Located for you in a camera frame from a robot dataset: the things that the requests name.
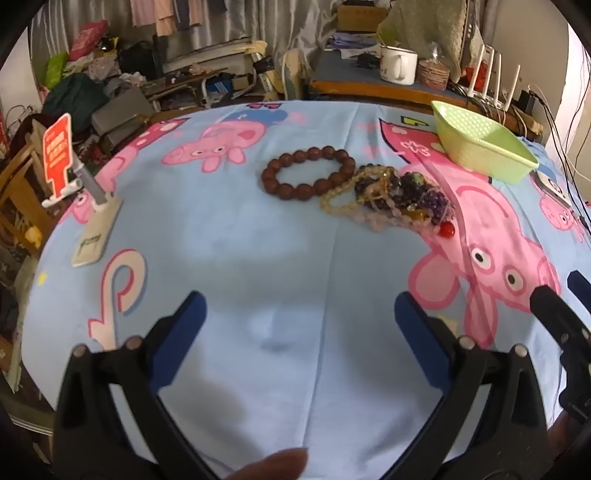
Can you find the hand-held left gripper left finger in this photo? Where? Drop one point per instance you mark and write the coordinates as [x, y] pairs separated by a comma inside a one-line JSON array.
[[178, 341]]

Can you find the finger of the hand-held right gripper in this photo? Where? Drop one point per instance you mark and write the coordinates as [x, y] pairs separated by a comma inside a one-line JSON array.
[[554, 314], [581, 284]]

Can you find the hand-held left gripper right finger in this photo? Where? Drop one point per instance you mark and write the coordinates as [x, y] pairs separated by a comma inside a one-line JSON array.
[[418, 341]]

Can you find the green plastic basket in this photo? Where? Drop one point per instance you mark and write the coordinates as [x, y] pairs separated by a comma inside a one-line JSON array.
[[485, 152]]

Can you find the person's left hand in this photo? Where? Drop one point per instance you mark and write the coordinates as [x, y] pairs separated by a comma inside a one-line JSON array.
[[272, 466]]

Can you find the white square power bank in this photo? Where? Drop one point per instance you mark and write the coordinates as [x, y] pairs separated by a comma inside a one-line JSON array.
[[551, 187]]

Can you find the printed blue blanket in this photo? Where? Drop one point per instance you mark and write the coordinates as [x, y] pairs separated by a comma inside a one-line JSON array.
[[277, 277]]

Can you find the white phone stand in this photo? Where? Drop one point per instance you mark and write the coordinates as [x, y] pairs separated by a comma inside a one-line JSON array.
[[94, 240]]

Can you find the beige foam block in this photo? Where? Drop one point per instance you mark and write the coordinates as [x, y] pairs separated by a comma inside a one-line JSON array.
[[524, 122]]

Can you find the yellow plastic object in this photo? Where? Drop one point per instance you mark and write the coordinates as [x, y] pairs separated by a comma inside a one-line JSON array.
[[33, 236]]

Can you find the black power adapter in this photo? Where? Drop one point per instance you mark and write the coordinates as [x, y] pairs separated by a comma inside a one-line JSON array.
[[527, 100]]

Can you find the white router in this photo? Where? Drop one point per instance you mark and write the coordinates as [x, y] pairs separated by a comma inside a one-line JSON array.
[[485, 98]]

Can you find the wooden chair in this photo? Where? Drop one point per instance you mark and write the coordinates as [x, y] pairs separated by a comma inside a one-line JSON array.
[[18, 184]]

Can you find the red sign card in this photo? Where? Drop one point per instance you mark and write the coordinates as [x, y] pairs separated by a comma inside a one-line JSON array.
[[57, 152]]

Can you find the red shiny wrapping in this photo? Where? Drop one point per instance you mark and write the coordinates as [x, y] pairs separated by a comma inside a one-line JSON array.
[[475, 76]]

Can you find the grey case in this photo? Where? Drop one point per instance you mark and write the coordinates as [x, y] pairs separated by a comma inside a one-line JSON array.
[[122, 108]]

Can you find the cluttered low table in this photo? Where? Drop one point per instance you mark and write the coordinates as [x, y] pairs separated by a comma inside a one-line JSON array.
[[184, 85]]

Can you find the wooden desk with blue top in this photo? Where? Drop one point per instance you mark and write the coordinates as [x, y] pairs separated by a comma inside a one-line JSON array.
[[351, 87]]

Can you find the dark green bundle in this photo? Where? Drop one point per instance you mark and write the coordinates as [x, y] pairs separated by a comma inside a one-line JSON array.
[[74, 99]]

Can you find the white enamel mug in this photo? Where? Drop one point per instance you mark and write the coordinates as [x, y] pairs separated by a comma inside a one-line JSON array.
[[397, 64]]

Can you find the black bag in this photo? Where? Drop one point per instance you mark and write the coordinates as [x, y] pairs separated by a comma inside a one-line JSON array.
[[138, 60]]

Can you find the cream plastic chair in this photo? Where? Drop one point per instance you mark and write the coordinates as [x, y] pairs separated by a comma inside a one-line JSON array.
[[293, 74]]

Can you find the green plastic bag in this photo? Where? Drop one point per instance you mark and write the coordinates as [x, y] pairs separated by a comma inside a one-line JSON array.
[[55, 69]]

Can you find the green knitted cloth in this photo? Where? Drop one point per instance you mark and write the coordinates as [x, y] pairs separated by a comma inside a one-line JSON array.
[[425, 23]]

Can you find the stack of papers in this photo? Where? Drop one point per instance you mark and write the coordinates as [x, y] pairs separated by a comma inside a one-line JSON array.
[[351, 40]]

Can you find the red plastic bag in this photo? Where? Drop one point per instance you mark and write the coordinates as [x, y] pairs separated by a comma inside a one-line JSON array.
[[87, 39]]

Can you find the peach garment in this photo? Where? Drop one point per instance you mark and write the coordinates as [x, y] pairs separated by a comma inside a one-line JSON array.
[[165, 18]]

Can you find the dark blue trousers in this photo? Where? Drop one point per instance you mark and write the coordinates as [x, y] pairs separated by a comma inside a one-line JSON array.
[[181, 14]]

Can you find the cardboard box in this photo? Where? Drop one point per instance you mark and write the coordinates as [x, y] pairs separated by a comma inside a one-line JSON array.
[[360, 18]]

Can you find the pink dress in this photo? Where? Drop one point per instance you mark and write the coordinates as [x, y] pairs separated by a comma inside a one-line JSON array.
[[143, 11]]

